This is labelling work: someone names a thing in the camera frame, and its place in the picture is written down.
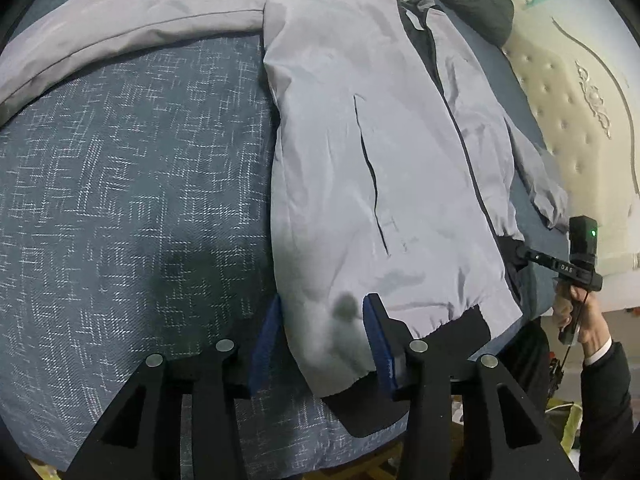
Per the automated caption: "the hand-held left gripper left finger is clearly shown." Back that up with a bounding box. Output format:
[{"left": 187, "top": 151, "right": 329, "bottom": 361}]
[{"left": 62, "top": 294, "right": 284, "bottom": 480}]

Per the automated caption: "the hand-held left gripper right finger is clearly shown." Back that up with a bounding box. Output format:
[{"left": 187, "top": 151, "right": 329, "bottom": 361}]
[{"left": 362, "top": 292, "right": 581, "bottom": 480}]

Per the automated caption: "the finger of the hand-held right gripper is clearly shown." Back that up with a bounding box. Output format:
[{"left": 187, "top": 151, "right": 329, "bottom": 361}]
[{"left": 514, "top": 242, "right": 552, "bottom": 269}]

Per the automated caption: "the grey jacket with black trim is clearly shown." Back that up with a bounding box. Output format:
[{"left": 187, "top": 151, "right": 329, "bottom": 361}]
[{"left": 0, "top": 0, "right": 571, "bottom": 441}]

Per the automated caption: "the person's right forearm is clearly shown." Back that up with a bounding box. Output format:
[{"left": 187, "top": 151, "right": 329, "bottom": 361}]
[{"left": 577, "top": 337, "right": 640, "bottom": 480}]

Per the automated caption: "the person's right hand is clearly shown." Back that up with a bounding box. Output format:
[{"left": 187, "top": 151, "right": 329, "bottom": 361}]
[{"left": 551, "top": 284, "right": 614, "bottom": 359}]

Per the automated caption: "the cream bed headboard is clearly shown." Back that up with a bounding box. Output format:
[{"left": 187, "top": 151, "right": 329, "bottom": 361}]
[{"left": 500, "top": 0, "right": 640, "bottom": 311}]

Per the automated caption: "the yellow green bag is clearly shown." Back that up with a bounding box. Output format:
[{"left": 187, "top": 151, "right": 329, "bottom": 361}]
[{"left": 547, "top": 400, "right": 583, "bottom": 456}]

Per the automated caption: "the bed with blue cover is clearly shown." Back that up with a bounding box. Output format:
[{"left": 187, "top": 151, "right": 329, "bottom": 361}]
[{"left": 0, "top": 0, "right": 561, "bottom": 471}]

